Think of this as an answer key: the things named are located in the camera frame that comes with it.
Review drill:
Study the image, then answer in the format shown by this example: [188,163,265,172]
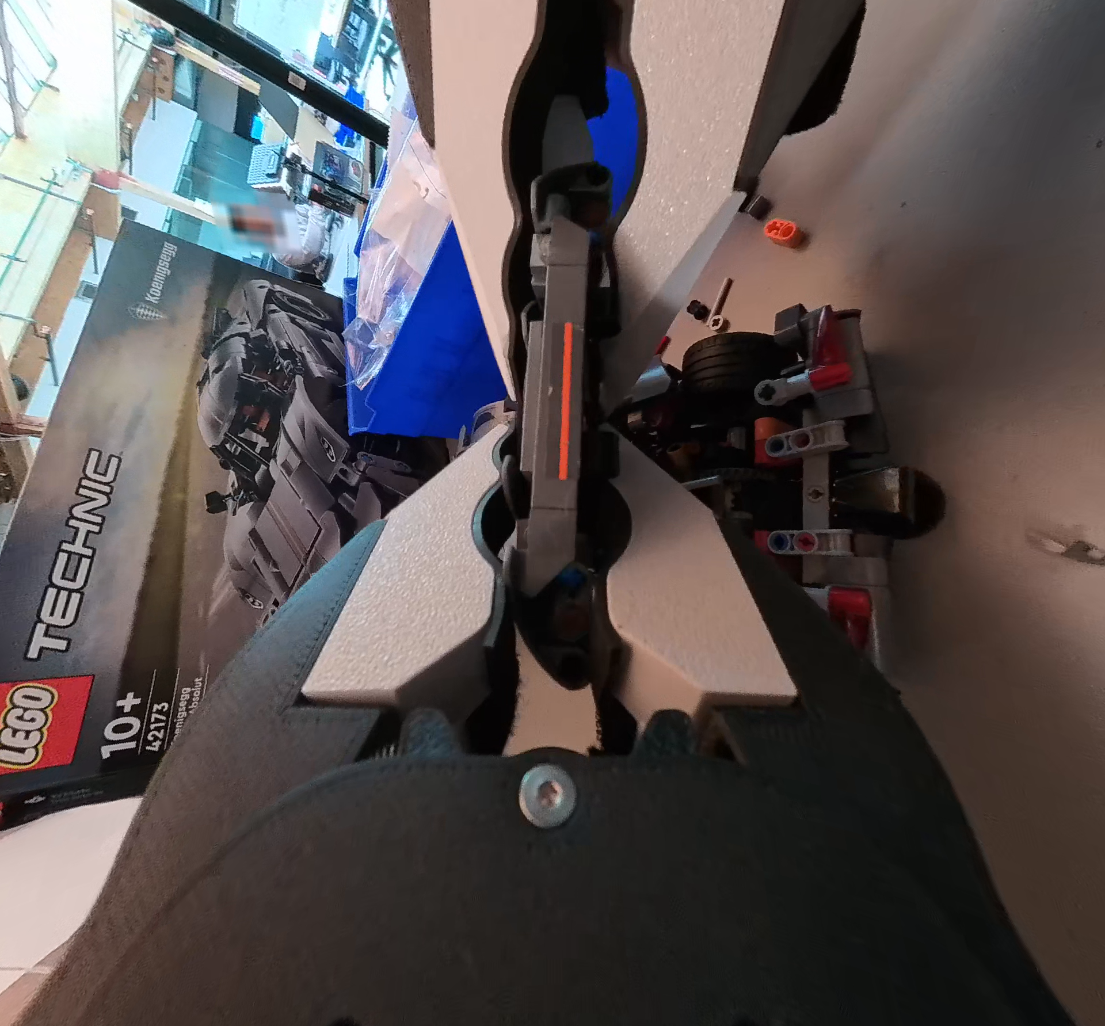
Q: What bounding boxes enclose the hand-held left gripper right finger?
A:
[600,429,801,714]

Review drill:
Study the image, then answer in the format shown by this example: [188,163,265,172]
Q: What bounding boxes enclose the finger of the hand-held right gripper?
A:
[603,0,908,425]
[371,0,607,407]

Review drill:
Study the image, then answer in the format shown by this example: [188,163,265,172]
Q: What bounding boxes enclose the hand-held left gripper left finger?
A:
[300,422,519,712]

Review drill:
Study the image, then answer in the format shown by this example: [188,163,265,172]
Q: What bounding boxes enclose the grey toy brick car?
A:
[470,94,946,695]

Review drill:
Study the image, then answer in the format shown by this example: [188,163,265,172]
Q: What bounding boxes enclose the clear plastic bags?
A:
[341,85,454,392]

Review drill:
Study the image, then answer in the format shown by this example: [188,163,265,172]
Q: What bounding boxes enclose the blue plastic bin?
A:
[341,68,649,440]

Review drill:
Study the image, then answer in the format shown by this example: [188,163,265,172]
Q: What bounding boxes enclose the black metal bar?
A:
[26,0,390,142]

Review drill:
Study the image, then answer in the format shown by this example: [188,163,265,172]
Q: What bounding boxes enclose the cardboard toy car box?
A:
[0,219,459,829]

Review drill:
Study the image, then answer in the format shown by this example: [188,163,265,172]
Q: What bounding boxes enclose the small grey brick piece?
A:
[1027,525,1105,565]

